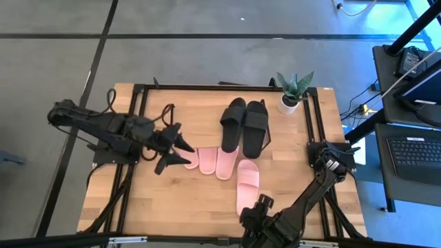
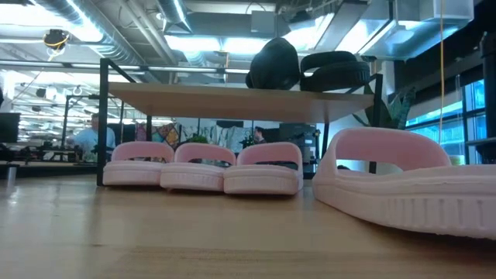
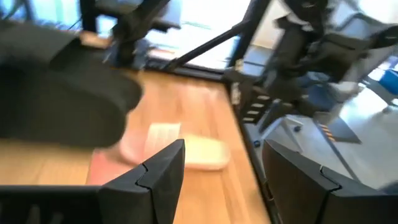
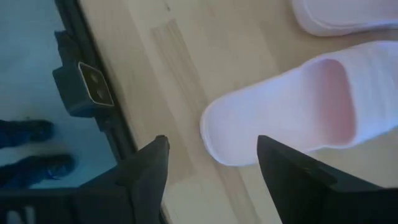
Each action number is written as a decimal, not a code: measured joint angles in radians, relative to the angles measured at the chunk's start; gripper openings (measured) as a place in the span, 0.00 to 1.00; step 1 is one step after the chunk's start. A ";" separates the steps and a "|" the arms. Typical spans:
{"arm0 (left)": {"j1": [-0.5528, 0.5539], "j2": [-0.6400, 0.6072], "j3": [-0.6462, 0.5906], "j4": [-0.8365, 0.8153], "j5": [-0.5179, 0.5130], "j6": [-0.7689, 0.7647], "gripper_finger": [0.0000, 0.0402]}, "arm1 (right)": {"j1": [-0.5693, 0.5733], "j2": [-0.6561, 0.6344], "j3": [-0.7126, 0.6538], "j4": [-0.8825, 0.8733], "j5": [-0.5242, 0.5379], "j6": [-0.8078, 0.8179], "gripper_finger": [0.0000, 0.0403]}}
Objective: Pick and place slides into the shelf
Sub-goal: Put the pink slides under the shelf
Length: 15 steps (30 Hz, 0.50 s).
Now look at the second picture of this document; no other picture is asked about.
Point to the wooden shelf with black frame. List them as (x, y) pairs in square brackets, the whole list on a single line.
[(232, 102)]

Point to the black slide sandal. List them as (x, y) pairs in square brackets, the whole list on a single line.
[(337, 73), (275, 66)]

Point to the person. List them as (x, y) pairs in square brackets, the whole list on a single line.
[(91, 141), (259, 135)]

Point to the black equipment cabinet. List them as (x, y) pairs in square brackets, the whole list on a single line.
[(306, 135)]

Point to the patchwork cloth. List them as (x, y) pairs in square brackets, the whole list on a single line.
[(166, 135)]

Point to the small black floor object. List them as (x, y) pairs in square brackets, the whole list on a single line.
[(343, 167)]

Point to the gray ceiling box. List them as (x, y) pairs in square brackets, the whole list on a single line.
[(269, 23)]

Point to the snake plant in white pot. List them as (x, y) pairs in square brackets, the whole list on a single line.
[(399, 112)]

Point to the background work table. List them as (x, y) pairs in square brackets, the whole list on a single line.
[(46, 168)]

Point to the yellow-green cylinder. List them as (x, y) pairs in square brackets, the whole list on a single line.
[(457, 159)]

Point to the black and yellow ceiling device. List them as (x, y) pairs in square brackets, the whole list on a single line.
[(56, 38)]

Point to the black side desk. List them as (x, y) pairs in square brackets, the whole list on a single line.
[(480, 141)]

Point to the black computer monitor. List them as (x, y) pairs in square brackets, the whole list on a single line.
[(9, 128)]

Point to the black stand pole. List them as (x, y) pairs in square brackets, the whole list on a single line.
[(489, 97)]

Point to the small silver ventilation duct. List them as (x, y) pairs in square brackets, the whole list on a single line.
[(174, 13)]

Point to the black background rig frame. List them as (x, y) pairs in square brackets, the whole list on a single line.
[(66, 124)]

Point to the rectangular metal ceiling duct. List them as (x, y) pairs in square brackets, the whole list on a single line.
[(407, 31)]

